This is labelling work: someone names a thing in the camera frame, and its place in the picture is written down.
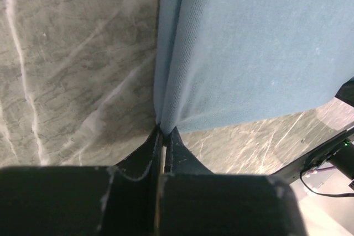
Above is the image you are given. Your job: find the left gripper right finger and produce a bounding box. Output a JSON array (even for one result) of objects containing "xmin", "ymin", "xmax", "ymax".
[{"xmin": 160, "ymin": 129, "xmax": 306, "ymax": 235}]

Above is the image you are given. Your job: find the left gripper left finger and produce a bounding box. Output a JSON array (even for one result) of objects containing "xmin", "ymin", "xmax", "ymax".
[{"xmin": 1, "ymin": 128, "xmax": 162, "ymax": 235}]

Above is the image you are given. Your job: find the blue t shirt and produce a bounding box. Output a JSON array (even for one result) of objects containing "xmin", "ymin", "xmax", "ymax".
[{"xmin": 153, "ymin": 0, "xmax": 353, "ymax": 135}]

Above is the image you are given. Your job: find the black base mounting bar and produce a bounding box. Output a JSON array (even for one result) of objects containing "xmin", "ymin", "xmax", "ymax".
[{"xmin": 273, "ymin": 127, "xmax": 353, "ymax": 184}]

